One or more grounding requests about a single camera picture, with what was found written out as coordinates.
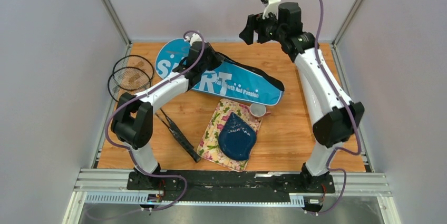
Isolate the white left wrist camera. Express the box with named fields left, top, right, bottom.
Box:
left=186, top=33, right=203, bottom=46

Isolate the aluminium frame rail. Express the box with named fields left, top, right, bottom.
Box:
left=74, top=169, right=392, bottom=207

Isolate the floral ceramic cup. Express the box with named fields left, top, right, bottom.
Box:
left=249, top=103, right=271, bottom=121

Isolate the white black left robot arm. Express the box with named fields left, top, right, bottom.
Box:
left=106, top=41, right=224, bottom=190

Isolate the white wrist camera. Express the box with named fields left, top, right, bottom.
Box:
left=261, top=0, right=281, bottom=20
left=186, top=33, right=203, bottom=46

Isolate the black badminton racket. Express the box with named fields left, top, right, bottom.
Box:
left=108, top=66, right=201, bottom=163
left=112, top=54, right=154, bottom=80

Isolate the floral rectangular tray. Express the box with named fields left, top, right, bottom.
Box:
left=196, top=99, right=262, bottom=172

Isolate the blue leaf-shaped plate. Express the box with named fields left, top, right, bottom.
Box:
left=218, top=112, right=257, bottom=161

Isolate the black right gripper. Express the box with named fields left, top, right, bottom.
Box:
left=239, top=9, right=286, bottom=45

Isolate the black badminton racket upper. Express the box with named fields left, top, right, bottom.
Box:
left=112, top=54, right=154, bottom=80

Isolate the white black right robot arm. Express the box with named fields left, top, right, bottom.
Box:
left=239, top=2, right=365, bottom=192

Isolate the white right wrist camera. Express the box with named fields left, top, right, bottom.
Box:
left=261, top=0, right=281, bottom=20

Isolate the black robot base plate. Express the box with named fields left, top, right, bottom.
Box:
left=127, top=170, right=335, bottom=203

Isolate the black badminton racket lower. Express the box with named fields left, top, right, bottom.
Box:
left=108, top=66, right=201, bottom=163

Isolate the blue sport racket bag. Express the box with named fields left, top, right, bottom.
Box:
left=155, top=38, right=285, bottom=106

